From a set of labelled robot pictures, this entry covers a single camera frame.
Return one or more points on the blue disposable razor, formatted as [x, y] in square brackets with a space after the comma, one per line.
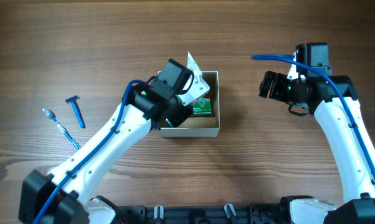
[73, 101]

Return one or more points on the green Dettol soap box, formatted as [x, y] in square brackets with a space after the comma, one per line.
[202, 107]

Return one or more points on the teal Colgate toothpaste tube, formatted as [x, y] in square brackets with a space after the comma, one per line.
[169, 122]

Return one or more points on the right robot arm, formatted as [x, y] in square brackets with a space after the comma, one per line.
[334, 102]

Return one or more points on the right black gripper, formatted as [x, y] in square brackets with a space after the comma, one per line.
[269, 84]

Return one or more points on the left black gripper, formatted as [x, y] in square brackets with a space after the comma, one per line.
[181, 112]

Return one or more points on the white lotion tube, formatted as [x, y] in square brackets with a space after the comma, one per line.
[192, 65]

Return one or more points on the white cardboard box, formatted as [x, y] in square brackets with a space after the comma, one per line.
[200, 126]

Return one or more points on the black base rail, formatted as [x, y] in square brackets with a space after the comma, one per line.
[266, 213]

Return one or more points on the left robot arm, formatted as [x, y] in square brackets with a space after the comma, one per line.
[64, 194]

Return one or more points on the blue white toothbrush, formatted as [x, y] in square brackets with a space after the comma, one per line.
[61, 128]

